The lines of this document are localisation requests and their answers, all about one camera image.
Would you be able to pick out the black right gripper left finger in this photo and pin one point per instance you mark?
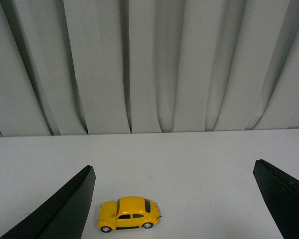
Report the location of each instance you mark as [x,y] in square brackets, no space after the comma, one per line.
[63,215]

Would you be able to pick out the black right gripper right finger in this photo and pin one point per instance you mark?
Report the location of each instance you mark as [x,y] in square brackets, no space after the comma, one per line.
[280,192]

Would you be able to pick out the yellow beetle toy car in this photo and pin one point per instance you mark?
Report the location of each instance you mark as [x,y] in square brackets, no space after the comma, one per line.
[128,213]

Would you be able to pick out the white pleated curtain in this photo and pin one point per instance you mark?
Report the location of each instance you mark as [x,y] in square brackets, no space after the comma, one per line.
[76,67]

